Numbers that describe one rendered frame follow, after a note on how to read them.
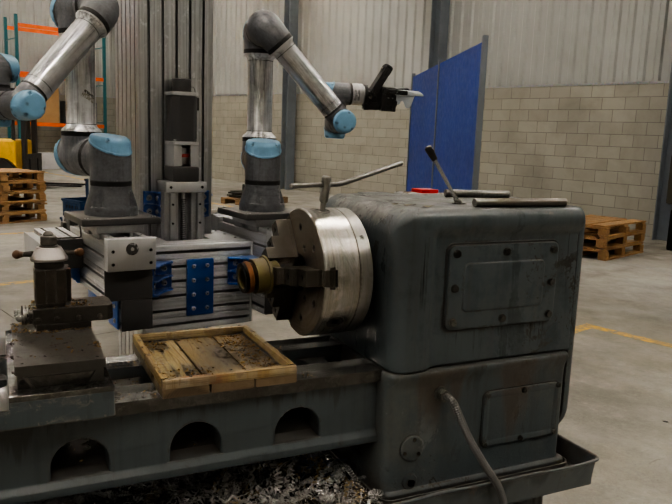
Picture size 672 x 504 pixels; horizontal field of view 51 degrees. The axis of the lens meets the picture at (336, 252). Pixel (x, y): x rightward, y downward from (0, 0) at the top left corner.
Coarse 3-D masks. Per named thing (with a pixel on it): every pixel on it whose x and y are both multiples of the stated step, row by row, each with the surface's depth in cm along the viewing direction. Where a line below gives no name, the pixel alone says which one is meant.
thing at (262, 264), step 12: (240, 264) 166; (252, 264) 166; (264, 264) 165; (276, 264) 168; (240, 276) 169; (252, 276) 164; (264, 276) 164; (240, 288) 168; (252, 288) 165; (264, 288) 166
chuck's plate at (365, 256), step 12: (348, 216) 169; (360, 228) 167; (360, 240) 165; (360, 252) 163; (360, 264) 163; (372, 264) 164; (360, 276) 163; (372, 276) 164; (360, 288) 163; (372, 288) 165; (360, 300) 164; (360, 312) 166
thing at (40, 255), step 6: (60, 246) 155; (36, 252) 152; (42, 252) 152; (48, 252) 152; (54, 252) 152; (60, 252) 154; (30, 258) 152; (36, 258) 151; (42, 258) 151; (48, 258) 151; (54, 258) 152; (60, 258) 153; (66, 258) 155
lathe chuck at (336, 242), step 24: (312, 216) 165; (336, 216) 168; (312, 240) 165; (336, 240) 162; (288, 264) 179; (312, 264) 165; (336, 264) 160; (312, 288) 166; (336, 288) 160; (312, 312) 166; (336, 312) 163
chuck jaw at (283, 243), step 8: (288, 216) 178; (280, 224) 175; (288, 224) 176; (272, 232) 177; (280, 232) 174; (288, 232) 174; (272, 240) 172; (280, 240) 173; (288, 240) 173; (272, 248) 171; (280, 248) 172; (288, 248) 172; (296, 248) 173; (272, 256) 170; (280, 256) 171; (288, 256) 171; (296, 256) 172
